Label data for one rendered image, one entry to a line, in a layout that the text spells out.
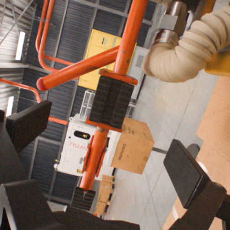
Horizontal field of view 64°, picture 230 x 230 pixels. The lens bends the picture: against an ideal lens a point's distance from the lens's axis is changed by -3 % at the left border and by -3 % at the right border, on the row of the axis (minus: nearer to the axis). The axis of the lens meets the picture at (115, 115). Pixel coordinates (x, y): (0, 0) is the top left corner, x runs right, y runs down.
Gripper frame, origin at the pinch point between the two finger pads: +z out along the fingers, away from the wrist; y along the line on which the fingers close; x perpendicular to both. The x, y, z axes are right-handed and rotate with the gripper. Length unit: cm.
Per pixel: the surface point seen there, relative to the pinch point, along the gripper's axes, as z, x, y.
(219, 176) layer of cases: 67, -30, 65
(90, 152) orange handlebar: 11.6, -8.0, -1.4
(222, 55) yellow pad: 5.8, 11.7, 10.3
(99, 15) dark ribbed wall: 1064, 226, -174
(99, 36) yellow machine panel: 741, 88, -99
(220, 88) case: 28.7, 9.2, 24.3
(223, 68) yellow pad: 4.4, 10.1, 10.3
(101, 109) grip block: 9.3, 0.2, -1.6
